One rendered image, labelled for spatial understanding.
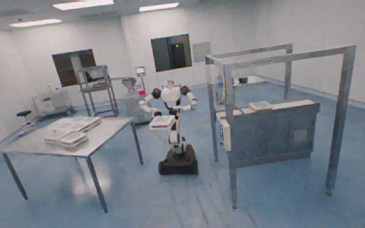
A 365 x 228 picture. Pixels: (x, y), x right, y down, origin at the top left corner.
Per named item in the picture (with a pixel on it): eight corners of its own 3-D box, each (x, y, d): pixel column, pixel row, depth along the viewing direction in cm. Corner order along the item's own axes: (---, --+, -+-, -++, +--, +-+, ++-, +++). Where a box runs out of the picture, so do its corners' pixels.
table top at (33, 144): (-3, 152, 271) (-4, 150, 269) (62, 119, 368) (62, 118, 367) (87, 158, 223) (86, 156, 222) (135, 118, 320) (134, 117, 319)
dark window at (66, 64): (62, 87, 715) (51, 54, 677) (62, 87, 716) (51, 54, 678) (100, 80, 730) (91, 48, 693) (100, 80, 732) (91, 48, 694)
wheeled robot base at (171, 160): (169, 152, 366) (167, 135, 355) (198, 150, 356) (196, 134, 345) (161, 175, 307) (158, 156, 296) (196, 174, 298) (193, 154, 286)
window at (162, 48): (156, 71, 755) (150, 39, 716) (156, 71, 756) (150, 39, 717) (192, 66, 772) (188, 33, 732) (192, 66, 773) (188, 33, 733)
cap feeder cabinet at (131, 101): (129, 128, 508) (122, 99, 482) (130, 119, 560) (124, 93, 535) (155, 122, 515) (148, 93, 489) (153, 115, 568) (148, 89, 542)
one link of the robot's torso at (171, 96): (165, 105, 324) (161, 83, 312) (186, 103, 318) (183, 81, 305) (160, 112, 297) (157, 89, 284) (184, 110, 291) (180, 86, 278)
